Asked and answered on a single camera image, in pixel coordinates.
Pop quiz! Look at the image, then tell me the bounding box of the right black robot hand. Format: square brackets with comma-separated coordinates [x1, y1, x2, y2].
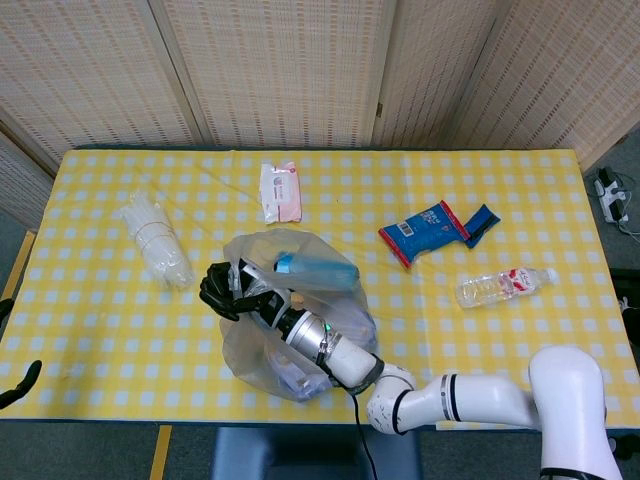
[199, 259, 297, 332]

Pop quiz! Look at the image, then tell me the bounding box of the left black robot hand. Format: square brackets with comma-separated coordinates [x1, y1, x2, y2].
[0, 298, 44, 412]

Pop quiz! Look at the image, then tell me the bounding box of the clear plastic bag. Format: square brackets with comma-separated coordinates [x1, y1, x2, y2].
[219, 228, 378, 404]

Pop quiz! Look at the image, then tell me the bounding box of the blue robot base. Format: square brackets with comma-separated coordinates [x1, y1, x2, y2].
[211, 426, 424, 480]

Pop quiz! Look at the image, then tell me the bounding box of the clear plastic straw bundle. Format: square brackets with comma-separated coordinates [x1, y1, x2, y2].
[118, 190, 196, 291]

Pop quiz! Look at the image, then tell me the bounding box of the blue cardboard snack box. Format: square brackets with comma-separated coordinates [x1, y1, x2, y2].
[273, 250, 361, 292]

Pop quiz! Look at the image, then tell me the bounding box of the yellow white checkered tablecloth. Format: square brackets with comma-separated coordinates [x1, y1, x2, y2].
[0, 148, 639, 432]

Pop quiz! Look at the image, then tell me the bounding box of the white pink wet wipes pack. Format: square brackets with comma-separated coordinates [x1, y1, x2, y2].
[258, 160, 303, 225]

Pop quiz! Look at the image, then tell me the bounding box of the white blue snack package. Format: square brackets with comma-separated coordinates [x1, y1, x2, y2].
[268, 344, 342, 404]

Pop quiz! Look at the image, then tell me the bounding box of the blue red snack packet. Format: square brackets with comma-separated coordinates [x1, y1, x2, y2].
[377, 199, 472, 270]

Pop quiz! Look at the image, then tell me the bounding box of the beige woven folding screen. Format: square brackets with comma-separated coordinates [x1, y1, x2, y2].
[0, 0, 640, 231]

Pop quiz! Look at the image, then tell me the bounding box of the small dark blue wrapper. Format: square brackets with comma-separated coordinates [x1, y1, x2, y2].
[463, 203, 502, 250]

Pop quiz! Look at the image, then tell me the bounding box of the clear plastic water bottle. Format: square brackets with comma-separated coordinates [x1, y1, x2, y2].
[454, 266, 560, 310]

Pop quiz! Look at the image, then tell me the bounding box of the white power strip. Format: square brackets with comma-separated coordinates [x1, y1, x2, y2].
[593, 167, 632, 225]

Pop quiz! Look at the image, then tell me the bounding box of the black floor equipment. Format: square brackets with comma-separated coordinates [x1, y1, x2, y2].
[608, 268, 640, 347]

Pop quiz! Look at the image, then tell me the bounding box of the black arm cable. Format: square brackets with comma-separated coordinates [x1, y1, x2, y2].
[348, 383, 377, 480]

